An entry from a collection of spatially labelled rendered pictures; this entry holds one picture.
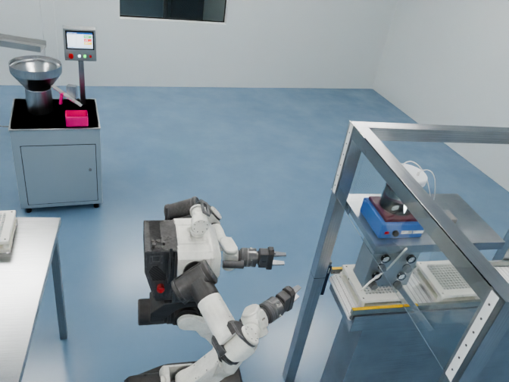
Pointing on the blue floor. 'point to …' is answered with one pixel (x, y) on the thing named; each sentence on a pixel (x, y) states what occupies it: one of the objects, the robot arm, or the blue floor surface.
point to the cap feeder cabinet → (56, 156)
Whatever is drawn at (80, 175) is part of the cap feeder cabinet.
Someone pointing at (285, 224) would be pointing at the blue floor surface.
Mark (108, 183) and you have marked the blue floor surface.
